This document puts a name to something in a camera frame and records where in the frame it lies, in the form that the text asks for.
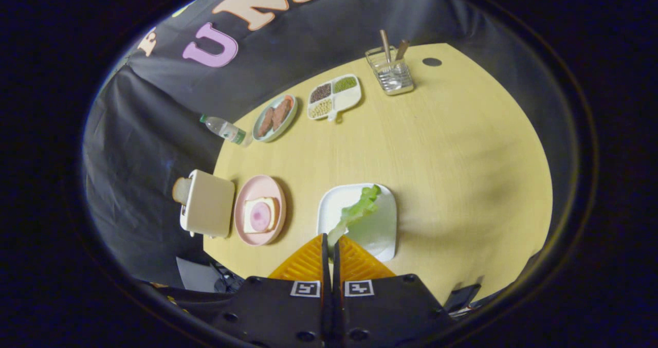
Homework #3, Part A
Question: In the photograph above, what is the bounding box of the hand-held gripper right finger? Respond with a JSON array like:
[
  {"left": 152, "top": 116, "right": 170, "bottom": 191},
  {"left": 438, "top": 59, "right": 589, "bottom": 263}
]
[{"left": 333, "top": 235, "right": 456, "bottom": 348}]

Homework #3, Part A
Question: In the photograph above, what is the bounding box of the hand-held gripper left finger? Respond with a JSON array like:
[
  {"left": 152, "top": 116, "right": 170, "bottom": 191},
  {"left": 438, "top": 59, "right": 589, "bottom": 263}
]
[{"left": 206, "top": 233, "right": 332, "bottom": 348}]

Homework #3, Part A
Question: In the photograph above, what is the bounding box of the green lettuce leaf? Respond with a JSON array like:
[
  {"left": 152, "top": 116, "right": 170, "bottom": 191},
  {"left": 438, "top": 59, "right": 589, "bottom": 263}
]
[{"left": 327, "top": 185, "right": 382, "bottom": 248}]

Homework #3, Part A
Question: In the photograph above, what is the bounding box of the brown toast slice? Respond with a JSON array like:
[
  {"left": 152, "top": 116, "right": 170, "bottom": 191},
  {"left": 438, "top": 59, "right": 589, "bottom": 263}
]
[{"left": 172, "top": 177, "right": 193, "bottom": 206}]

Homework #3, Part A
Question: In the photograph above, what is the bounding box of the white square plate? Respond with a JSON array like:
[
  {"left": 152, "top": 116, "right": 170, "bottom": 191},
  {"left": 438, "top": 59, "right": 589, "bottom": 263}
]
[{"left": 317, "top": 184, "right": 398, "bottom": 263}]

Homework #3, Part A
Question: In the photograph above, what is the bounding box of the white bread slice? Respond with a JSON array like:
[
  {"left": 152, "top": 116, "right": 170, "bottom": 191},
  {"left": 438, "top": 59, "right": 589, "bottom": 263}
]
[{"left": 243, "top": 197, "right": 279, "bottom": 234}]

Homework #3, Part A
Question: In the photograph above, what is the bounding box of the grey mesh office chair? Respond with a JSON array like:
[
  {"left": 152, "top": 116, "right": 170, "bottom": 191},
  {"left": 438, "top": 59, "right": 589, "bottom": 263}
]
[{"left": 176, "top": 255, "right": 242, "bottom": 293}]

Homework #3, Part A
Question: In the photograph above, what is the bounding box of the pink ham slice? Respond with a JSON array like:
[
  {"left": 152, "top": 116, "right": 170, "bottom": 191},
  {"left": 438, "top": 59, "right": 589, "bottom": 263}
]
[{"left": 250, "top": 202, "right": 272, "bottom": 232}]

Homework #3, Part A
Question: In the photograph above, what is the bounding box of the pink round plate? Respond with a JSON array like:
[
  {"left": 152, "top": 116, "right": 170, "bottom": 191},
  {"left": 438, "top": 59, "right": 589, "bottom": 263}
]
[{"left": 234, "top": 175, "right": 287, "bottom": 247}]

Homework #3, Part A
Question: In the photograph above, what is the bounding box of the cream white toaster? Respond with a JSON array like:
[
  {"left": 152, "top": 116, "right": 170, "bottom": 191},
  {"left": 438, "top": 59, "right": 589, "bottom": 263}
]
[{"left": 180, "top": 169, "right": 236, "bottom": 239}]

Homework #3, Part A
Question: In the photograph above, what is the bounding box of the brown meat piece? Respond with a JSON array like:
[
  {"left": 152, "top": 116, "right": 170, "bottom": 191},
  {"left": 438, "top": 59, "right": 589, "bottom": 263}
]
[
  {"left": 256, "top": 106, "right": 276, "bottom": 138},
  {"left": 271, "top": 96, "right": 294, "bottom": 131}
]

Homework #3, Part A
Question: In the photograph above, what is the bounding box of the clear plastic water bottle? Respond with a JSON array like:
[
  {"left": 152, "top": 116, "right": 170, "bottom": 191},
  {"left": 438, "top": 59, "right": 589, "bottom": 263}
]
[{"left": 199, "top": 114, "right": 252, "bottom": 147}]

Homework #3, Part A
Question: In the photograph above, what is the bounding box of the pale blue oval plate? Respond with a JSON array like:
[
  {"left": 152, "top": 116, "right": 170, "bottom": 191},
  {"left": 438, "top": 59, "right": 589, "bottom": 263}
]
[{"left": 252, "top": 94, "right": 298, "bottom": 143}]

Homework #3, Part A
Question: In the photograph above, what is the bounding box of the white divided grain dish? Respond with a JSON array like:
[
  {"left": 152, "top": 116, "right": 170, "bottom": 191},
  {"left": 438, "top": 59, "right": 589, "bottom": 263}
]
[{"left": 307, "top": 74, "right": 362, "bottom": 122}]

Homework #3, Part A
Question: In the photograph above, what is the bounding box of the black backdrop cloth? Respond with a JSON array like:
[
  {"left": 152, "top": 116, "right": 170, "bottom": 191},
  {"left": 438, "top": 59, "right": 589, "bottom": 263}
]
[{"left": 82, "top": 0, "right": 581, "bottom": 287}]

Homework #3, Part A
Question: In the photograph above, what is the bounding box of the clear glass utensil holder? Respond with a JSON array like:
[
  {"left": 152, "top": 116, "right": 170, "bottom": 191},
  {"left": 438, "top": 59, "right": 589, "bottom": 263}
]
[{"left": 365, "top": 46, "right": 415, "bottom": 96}]

